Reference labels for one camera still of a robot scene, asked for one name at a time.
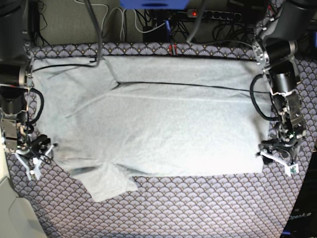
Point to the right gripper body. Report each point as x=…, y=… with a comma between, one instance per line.
x=15, y=132

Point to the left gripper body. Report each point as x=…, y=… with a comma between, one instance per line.
x=291, y=128

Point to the light grey T-shirt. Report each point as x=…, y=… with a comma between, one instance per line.
x=151, y=117

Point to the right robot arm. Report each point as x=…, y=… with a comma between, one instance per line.
x=21, y=105

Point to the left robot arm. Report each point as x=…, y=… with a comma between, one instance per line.
x=274, y=48

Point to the fan-patterned table cloth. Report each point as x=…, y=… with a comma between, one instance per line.
x=254, y=205

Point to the beige plastic bin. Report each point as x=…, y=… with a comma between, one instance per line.
x=17, y=217

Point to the black power strip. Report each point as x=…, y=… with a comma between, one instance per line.
x=215, y=15

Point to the red black clamp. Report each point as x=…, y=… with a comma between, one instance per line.
x=172, y=49

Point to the blue box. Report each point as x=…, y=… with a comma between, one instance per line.
x=154, y=4

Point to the black OpenArm base plate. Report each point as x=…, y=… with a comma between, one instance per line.
x=302, y=222

